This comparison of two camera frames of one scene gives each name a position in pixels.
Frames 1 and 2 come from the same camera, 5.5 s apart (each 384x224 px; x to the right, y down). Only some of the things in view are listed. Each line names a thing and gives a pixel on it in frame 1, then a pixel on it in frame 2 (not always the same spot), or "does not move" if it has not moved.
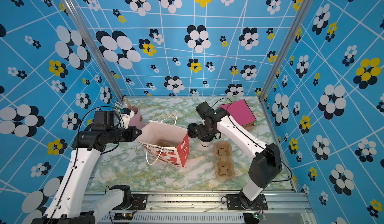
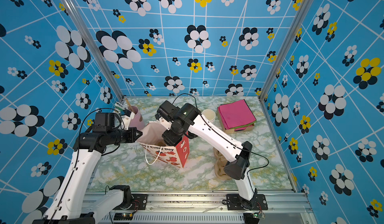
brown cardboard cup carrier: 224,167 does not move
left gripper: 132,136 does not move
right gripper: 203,133 -> 170,138
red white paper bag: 165,141 does not move
